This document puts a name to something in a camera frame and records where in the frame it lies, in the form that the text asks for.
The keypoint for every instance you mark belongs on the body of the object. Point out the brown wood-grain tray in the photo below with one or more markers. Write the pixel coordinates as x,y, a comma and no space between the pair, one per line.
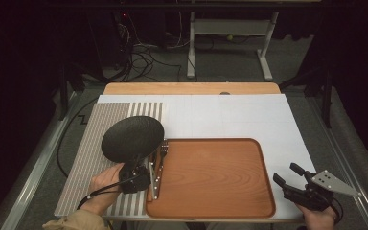
214,179

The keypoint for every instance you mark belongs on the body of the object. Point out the grey striped placemat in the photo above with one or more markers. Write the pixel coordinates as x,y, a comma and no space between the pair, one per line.
86,166

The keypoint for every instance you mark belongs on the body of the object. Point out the white metal desk frame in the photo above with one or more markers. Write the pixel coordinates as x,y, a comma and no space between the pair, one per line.
230,27

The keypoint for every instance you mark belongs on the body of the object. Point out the person's right hand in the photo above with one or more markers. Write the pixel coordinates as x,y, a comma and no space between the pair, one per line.
317,219

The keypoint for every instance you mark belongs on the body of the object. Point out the black stand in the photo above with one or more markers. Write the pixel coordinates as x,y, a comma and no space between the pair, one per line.
64,92
326,96

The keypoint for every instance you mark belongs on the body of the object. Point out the dark equipment box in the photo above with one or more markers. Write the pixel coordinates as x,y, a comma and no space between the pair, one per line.
115,35

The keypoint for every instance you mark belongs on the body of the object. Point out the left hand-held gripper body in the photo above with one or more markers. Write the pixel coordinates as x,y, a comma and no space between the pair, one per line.
135,180

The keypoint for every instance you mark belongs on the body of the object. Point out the aluminium rail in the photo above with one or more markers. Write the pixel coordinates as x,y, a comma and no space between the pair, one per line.
348,169
35,172

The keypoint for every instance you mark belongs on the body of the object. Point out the black textured plate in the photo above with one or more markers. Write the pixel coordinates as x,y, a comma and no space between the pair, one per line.
131,137

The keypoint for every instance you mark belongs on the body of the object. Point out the small yellow ball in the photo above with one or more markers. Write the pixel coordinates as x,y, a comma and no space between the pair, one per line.
229,37

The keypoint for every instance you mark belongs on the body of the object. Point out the person's left hand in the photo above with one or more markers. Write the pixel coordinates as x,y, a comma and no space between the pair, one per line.
105,185

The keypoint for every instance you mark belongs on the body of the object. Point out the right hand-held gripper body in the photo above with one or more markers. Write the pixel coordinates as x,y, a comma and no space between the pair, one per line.
314,195

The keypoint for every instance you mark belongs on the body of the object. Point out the light wooden table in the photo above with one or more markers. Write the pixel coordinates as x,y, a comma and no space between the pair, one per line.
188,88

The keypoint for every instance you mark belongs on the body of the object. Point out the white board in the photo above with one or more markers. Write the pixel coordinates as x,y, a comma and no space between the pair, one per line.
220,118

